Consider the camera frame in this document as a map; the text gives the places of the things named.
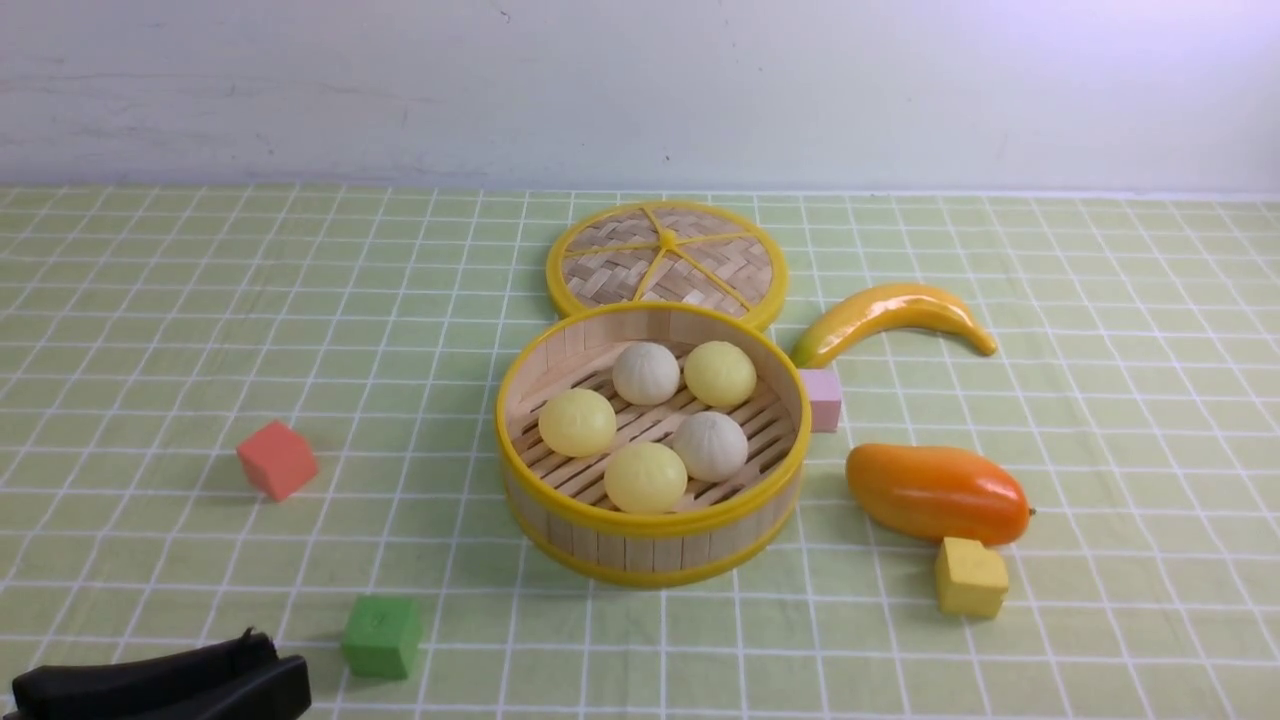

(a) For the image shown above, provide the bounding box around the woven bamboo steamer lid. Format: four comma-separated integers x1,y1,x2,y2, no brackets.
545,200,788,331

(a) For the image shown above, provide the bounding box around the yellow plastic banana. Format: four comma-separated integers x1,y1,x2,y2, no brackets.
788,283,998,369

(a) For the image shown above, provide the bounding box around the pink cube block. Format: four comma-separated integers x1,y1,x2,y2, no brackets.
797,368,844,433

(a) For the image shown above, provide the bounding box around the orange plastic mango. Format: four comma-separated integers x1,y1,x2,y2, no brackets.
845,443,1036,546

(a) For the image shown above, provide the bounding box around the yellow bun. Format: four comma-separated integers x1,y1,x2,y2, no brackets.
538,388,617,457
603,442,689,515
684,340,756,407

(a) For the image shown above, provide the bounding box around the yellow cube block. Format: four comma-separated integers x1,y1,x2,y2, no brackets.
934,537,1010,618

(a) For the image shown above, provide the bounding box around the green cube block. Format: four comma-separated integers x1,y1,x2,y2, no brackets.
340,594,422,680

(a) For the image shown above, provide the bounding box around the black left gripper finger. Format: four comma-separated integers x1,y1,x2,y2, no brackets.
12,629,279,714

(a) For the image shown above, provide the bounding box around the white bun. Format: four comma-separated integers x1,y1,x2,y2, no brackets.
612,342,681,406
671,411,749,483

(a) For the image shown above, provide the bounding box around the red cube block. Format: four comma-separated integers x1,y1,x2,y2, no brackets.
236,420,319,503

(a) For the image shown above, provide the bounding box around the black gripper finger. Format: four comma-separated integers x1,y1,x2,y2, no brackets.
129,655,312,720

